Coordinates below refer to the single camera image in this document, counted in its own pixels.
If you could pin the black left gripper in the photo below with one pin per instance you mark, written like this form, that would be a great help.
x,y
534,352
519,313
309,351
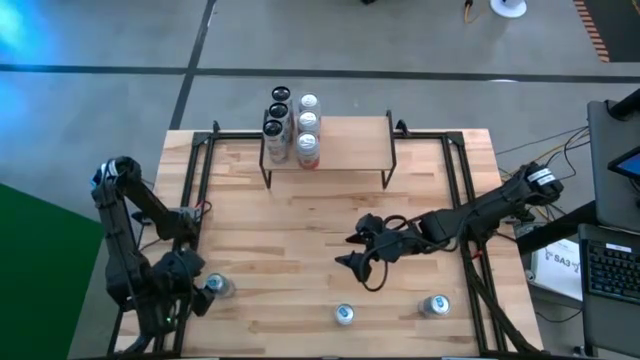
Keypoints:
x,y
172,292

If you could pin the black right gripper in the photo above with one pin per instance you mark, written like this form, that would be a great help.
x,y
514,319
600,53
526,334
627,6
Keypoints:
x,y
395,245

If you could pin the pink silver Spindrift can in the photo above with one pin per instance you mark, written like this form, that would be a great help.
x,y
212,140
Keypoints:
x,y
309,101
308,120
307,150

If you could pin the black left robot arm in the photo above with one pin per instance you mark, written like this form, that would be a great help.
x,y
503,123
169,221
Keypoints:
x,y
120,240

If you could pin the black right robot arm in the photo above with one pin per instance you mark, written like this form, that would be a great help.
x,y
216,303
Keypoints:
x,y
490,205

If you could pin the wooden shelf black metal legs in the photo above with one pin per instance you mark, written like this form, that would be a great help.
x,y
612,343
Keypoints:
x,y
355,145

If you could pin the green mat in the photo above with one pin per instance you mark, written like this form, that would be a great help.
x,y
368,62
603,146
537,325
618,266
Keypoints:
x,y
45,280

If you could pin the small white roll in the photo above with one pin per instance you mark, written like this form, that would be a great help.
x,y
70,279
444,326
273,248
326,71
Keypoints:
x,y
529,275

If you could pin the black pole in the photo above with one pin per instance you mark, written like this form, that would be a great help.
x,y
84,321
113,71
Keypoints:
x,y
627,105
555,227

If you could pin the white SA3 paper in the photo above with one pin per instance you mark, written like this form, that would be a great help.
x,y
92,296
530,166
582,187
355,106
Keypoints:
x,y
560,270

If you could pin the backlit keyboard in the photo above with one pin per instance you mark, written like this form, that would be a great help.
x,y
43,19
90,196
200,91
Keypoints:
x,y
612,270

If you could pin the grey desk panel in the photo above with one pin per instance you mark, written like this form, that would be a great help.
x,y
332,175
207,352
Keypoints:
x,y
600,150
610,325

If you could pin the monitor with blue screen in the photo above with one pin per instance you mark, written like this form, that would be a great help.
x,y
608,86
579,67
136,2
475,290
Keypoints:
x,y
627,165

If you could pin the white pole with round base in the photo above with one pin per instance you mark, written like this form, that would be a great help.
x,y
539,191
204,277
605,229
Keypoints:
x,y
507,7

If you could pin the black mat orange stripes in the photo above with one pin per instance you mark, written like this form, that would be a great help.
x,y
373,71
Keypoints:
x,y
622,30

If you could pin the black aluminium table frame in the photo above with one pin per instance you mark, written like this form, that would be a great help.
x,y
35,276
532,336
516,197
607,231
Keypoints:
x,y
235,135

